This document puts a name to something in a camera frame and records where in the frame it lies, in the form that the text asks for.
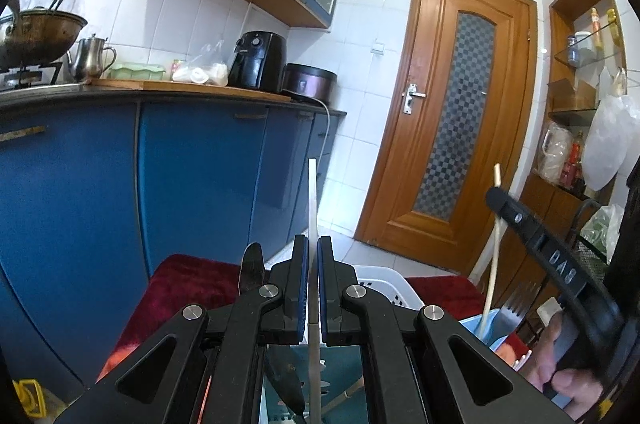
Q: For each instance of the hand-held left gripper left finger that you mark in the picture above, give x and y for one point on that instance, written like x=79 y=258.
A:
x=301 y=284

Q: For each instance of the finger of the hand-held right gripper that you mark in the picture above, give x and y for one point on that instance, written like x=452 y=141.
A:
x=520 y=224

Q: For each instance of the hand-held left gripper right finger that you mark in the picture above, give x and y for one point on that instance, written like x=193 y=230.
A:
x=325 y=284

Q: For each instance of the stainless steel spoon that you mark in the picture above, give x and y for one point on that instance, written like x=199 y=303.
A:
x=252 y=269

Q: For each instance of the large stainless steel fork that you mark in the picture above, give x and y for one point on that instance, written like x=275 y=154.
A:
x=517 y=309

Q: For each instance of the light blue utensil holder box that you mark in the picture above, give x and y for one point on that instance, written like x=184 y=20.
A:
x=487 y=329

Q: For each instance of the person's right hand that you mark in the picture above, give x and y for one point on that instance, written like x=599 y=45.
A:
x=547 y=349

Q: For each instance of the plastic bag with greens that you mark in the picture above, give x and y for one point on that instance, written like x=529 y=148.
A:
x=602 y=229

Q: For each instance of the white plastic basket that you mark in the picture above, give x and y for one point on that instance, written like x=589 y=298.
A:
x=385 y=284

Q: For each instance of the red sauce bottles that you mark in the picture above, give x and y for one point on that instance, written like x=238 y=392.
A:
x=572 y=164

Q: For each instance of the red floral blanket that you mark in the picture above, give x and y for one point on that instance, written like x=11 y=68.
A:
x=190 y=284

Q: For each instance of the white hanging plastic bag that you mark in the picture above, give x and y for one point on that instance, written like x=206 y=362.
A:
x=605 y=144

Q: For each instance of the wooden door with glass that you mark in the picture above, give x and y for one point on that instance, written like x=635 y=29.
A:
x=400 y=154

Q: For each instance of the cardboard box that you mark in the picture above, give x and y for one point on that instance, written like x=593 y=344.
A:
x=572 y=94

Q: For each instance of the dark rice cooker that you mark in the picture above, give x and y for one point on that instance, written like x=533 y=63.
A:
x=310 y=82

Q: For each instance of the orange bottle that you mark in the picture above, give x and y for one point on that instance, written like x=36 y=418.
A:
x=594 y=24

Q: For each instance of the yellow bottle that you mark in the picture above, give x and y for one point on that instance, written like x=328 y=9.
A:
x=612 y=27

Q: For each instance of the black air fryer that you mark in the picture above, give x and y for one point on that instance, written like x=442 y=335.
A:
x=255 y=64

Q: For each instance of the clear plastic bag with cups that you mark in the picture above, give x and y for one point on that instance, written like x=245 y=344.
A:
x=205 y=72

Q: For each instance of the blue kitchen base cabinets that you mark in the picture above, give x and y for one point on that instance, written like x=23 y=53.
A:
x=75 y=204

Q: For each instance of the green plastic container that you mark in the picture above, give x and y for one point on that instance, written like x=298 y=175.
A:
x=135 y=72

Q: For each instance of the yellow plastic object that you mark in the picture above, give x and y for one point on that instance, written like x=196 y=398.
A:
x=30 y=396

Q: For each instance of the stainless steel kettle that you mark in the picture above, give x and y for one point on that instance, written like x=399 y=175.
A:
x=90 y=62

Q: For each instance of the gas stove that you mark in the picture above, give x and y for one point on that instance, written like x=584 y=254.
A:
x=30 y=77

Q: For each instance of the dark metal wok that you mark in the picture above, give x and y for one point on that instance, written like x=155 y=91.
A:
x=40 y=34

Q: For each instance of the wooden wall shelf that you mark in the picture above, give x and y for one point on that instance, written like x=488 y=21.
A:
x=562 y=4

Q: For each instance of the white light switch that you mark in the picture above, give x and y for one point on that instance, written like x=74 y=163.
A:
x=377 y=49

